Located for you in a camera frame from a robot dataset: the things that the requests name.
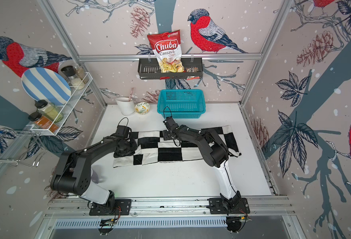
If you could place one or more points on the orange spice jar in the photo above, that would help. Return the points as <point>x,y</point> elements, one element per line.
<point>43,122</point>

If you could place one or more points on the white mug with straw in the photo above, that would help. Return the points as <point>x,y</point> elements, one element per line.
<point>126,105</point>

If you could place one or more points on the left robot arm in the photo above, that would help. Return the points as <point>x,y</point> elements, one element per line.
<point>73,171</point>

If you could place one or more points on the black wall-mounted wire shelf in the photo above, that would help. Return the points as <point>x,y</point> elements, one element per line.
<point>186,68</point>

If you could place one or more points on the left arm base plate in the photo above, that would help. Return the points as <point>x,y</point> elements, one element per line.
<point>118,207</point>

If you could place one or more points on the teal plastic basket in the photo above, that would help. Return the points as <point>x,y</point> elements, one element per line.
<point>181,104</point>

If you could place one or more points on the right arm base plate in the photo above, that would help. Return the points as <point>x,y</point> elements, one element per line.
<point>219,206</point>

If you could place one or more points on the glass salt shaker black lid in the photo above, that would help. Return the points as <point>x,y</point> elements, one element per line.
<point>75,81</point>

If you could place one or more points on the black white checkered pillowcase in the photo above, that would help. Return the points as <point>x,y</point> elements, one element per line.
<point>152,148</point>

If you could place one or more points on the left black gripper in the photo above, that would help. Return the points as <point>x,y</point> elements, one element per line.
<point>134,147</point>

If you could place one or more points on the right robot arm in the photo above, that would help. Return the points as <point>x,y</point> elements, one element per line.
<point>214,152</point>

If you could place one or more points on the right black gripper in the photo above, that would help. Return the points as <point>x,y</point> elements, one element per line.
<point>165,138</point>

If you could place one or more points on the small floral ceramic bowl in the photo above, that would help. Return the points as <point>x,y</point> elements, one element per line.
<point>142,108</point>

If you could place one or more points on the white wire wall rack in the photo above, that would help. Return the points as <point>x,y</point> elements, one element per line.
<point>67,108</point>

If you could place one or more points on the blue white striped plate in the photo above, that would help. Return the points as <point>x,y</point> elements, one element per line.
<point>44,84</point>

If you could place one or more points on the green spice jar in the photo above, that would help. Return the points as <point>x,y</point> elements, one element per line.
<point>49,110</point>

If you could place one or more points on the red Chuba chips bag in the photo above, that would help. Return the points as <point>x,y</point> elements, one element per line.
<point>167,49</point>

